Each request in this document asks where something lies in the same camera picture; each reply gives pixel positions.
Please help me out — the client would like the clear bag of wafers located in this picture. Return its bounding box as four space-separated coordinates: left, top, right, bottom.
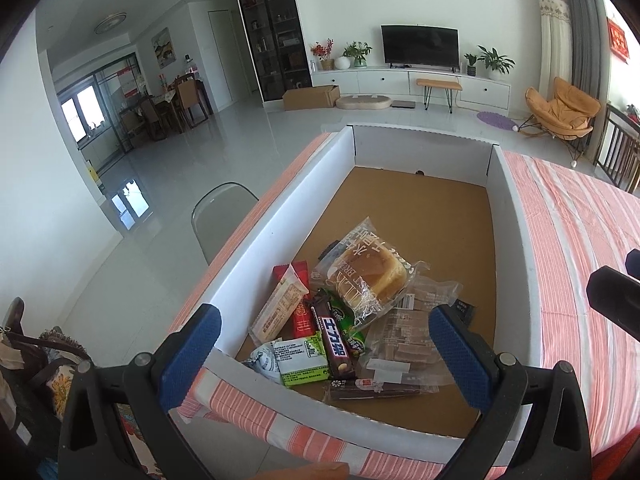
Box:
358 275 462 390

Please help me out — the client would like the dark cookie roll package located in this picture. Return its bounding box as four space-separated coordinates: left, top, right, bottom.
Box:
326 378 439 401

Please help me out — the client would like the black chocolate bar wrapper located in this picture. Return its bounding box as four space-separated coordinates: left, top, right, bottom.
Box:
310 290 356 379

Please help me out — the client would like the green white snack packet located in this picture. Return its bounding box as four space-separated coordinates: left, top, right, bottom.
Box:
243 334 330 388

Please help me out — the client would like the bread loaf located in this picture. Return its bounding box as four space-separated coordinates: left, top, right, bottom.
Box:
310 219 430 330

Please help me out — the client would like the beige long cracker packet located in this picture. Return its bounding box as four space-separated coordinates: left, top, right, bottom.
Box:
250 264 309 346

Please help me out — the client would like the orange striped tablecloth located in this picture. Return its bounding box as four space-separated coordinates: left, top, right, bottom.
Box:
178 150 639 479

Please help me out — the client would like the dark wooden dining chair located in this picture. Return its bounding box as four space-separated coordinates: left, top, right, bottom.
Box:
596 104 640 194

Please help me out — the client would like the orange lounge chair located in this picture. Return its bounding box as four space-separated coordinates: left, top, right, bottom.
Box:
513 77 601 166

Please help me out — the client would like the white cardboard box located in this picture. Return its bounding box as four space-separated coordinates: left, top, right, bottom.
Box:
176 125 541 463

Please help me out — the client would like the green chips tube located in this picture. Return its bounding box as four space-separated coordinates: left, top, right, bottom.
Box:
323 289 367 359

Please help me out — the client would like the purple round floor mat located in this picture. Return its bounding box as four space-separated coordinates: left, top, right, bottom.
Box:
476 112 518 132

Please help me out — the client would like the white tv cabinet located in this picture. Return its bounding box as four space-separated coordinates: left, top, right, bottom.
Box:
311 67 511 114

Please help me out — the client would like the grey curtain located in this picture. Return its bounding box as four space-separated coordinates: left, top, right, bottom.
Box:
546 0 612 106

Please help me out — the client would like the red snack box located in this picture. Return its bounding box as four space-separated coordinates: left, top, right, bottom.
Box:
262 262 316 341

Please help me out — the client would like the green potted plant right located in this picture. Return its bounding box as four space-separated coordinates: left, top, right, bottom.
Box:
478 46 515 80

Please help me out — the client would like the grey plastic chair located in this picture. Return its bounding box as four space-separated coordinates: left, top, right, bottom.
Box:
191 182 258 264

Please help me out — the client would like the small dark potted plant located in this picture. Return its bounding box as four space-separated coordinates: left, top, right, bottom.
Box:
464 53 478 77

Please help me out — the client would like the covered standing air conditioner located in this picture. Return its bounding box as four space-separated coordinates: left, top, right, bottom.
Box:
538 0 573 100

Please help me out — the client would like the small wooden bench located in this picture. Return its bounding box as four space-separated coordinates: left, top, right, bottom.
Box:
415 77 464 115

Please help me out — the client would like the beige floor cushion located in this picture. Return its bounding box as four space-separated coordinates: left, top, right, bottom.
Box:
335 94 392 110

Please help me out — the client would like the black flat television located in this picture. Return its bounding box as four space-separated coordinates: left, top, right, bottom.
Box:
381 25 460 73

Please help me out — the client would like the brown cardboard box on floor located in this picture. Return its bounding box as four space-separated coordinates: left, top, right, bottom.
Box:
282 84 341 110

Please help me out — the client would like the green plant white pot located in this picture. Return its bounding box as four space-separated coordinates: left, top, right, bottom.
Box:
340 41 372 70

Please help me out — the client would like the far wooden dining set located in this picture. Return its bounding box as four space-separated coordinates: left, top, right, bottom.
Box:
119 73 214 146

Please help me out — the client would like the red flower vase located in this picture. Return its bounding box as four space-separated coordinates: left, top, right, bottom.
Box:
310 38 334 70

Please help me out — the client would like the black glass display cabinet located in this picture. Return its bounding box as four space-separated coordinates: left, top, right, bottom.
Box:
238 0 311 102

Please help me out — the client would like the red wall decoration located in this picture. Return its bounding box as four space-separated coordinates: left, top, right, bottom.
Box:
606 18 629 64

